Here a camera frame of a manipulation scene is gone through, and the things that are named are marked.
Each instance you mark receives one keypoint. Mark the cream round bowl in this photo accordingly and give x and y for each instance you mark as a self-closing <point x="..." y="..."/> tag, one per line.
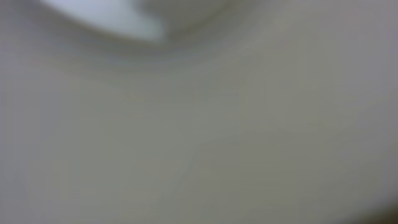
<point x="284" y="112"/>

